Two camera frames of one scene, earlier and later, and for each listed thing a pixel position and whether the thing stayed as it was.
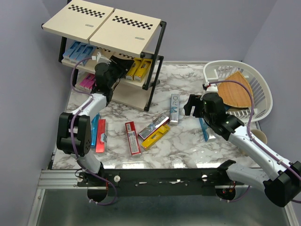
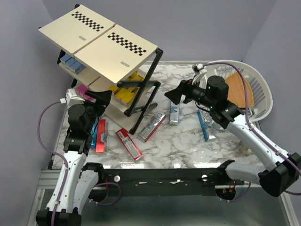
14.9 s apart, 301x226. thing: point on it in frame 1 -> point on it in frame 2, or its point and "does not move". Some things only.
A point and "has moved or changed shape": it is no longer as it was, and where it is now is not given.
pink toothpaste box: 91,79 has moved or changed shape
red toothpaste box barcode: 133,139 -> 129,144
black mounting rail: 155,182 does not move
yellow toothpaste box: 142,70 -> 126,96
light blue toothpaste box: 77,50 -> 70,61
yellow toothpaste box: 136,63 -> 136,76
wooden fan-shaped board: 234,94 does not move
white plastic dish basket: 218,70 does not move
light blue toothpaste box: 67,55 has moved or changed shape
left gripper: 123,65 -> 103,100
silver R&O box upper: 174,109 does not move
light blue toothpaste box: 87,52 -> 78,67
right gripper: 194,100 -> 185,87
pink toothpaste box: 84,82 -> 82,89
